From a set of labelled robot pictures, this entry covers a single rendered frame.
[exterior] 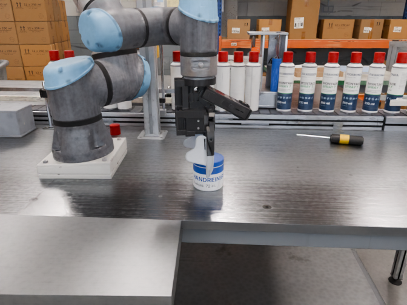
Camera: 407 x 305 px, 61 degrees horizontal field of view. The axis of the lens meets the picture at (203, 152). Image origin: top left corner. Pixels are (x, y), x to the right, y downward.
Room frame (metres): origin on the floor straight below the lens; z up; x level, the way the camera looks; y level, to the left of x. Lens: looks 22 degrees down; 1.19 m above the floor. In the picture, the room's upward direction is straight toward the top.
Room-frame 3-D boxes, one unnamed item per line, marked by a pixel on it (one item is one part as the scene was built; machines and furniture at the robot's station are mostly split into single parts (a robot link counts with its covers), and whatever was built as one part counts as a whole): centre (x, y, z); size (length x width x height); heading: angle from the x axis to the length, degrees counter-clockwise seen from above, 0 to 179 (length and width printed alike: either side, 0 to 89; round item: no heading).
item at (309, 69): (1.19, -0.36, 0.98); 0.05 x 0.05 x 0.20
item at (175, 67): (1.22, 0.09, 0.98); 0.05 x 0.05 x 0.20
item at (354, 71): (1.18, -0.51, 0.98); 0.05 x 0.05 x 0.20
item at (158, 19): (0.77, 0.10, 1.18); 0.11 x 0.11 x 0.08; 47
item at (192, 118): (0.71, 0.02, 1.02); 0.09 x 0.08 x 0.12; 96
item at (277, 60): (1.25, -0.26, 0.98); 0.03 x 0.03 x 0.16
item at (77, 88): (0.83, 0.31, 1.04); 0.13 x 0.12 x 0.14; 137
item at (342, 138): (1.01, -0.39, 0.84); 0.20 x 0.03 x 0.03; 72
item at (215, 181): (0.72, -0.01, 0.87); 0.07 x 0.07 x 0.07
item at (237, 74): (1.21, -0.12, 0.98); 0.05 x 0.05 x 0.20
